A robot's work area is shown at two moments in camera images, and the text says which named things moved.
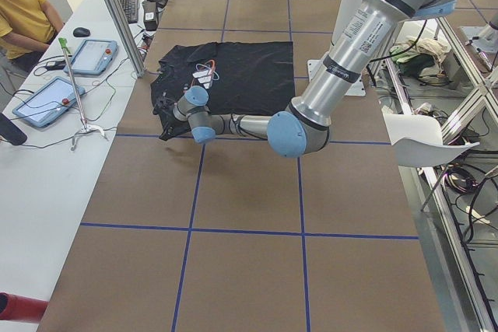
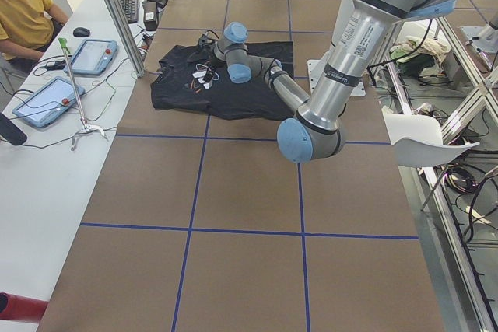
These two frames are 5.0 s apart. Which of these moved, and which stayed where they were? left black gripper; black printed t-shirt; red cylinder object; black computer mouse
Moved: left black gripper
Stayed: black printed t-shirt; red cylinder object; black computer mouse
